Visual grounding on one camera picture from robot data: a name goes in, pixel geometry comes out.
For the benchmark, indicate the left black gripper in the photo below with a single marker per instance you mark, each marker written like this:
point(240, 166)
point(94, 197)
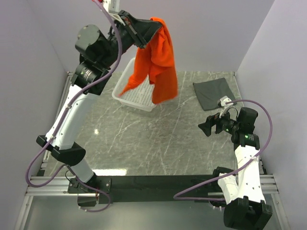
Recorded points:
point(141, 31)

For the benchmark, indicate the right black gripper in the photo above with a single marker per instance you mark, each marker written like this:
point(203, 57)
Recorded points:
point(212, 120)

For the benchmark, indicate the orange t shirt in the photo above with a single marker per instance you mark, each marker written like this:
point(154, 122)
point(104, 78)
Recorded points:
point(157, 62)

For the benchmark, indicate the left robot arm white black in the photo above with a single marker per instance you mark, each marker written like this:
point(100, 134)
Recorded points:
point(97, 54)

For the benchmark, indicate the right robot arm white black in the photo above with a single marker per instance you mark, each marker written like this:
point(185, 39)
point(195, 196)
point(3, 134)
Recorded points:
point(246, 207)

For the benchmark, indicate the folded dark grey t shirt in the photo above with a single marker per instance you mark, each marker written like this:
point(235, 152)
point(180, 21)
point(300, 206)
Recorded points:
point(210, 92)

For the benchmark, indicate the white perforated plastic basket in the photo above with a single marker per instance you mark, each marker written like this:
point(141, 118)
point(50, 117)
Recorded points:
point(140, 97)

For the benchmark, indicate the black base crossbar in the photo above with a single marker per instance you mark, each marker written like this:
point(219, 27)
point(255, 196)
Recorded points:
point(148, 188)

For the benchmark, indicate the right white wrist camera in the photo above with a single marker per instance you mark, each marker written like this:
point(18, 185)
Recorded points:
point(224, 103)

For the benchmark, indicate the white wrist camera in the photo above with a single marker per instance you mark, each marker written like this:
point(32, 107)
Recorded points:
point(112, 7)
point(224, 103)

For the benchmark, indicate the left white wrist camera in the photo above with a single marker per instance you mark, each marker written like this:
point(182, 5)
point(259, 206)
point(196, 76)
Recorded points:
point(112, 7)

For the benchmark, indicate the aluminium rail frame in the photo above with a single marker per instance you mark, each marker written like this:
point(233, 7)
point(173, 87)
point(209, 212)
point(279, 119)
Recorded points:
point(58, 186)

